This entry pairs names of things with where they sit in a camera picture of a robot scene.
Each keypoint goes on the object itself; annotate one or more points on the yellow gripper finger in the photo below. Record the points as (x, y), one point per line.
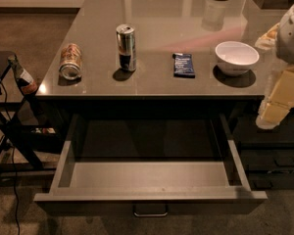
(271, 115)
(283, 92)

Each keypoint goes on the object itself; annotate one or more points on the silver blue redbull can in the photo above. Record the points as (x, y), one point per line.
(126, 46)

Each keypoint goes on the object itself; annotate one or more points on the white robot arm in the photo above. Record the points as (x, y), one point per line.
(280, 38)

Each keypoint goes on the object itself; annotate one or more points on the open grey top drawer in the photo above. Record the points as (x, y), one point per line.
(109, 165)

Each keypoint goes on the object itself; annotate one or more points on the orange soda can lying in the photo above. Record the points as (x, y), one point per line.
(70, 62)

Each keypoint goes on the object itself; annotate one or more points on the dark storage drawers unit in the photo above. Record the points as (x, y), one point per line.
(267, 155)

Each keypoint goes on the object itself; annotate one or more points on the white bowl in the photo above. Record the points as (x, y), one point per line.
(235, 58)

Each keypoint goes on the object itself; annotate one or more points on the blue snack bar wrapper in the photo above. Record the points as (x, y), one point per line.
(183, 66)

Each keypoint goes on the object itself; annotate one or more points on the glass bottle with label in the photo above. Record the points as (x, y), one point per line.
(28, 87)

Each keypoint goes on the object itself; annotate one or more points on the black side stand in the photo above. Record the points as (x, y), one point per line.
(17, 123)

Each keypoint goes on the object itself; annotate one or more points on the metal drawer handle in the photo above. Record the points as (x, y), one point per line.
(150, 210)

